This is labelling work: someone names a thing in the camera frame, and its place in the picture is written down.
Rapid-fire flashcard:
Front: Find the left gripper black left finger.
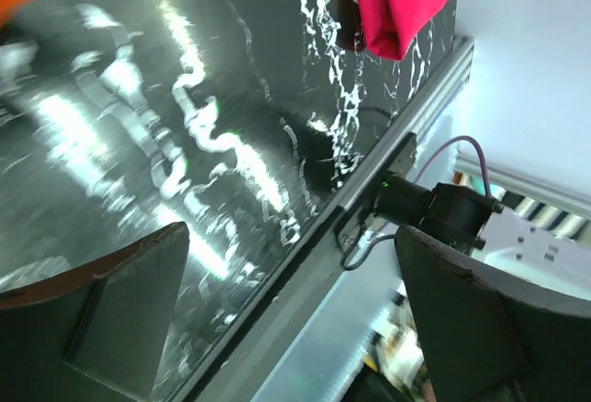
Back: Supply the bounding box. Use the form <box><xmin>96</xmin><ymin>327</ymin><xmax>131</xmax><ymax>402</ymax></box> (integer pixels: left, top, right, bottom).
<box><xmin>1</xmin><ymin>222</ymin><xmax>189</xmax><ymax>401</ymax></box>

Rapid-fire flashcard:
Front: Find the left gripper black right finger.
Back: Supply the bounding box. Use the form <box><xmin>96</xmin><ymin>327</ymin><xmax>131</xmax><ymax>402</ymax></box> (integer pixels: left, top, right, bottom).
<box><xmin>395</xmin><ymin>226</ymin><xmax>590</xmax><ymax>402</ymax></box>

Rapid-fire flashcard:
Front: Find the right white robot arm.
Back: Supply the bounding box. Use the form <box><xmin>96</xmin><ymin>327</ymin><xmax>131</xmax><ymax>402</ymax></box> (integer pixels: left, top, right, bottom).
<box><xmin>374</xmin><ymin>176</ymin><xmax>590</xmax><ymax>300</ymax></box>

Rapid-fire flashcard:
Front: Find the aluminium rail frame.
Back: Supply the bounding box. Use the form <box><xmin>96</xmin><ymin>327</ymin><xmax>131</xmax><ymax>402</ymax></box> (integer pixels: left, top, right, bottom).
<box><xmin>177</xmin><ymin>37</ymin><xmax>474</xmax><ymax>401</ymax></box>

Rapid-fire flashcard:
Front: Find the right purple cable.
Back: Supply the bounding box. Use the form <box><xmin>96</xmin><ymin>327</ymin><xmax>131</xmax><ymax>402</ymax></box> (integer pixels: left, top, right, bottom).
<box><xmin>415</xmin><ymin>135</ymin><xmax>491</xmax><ymax>198</ymax></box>

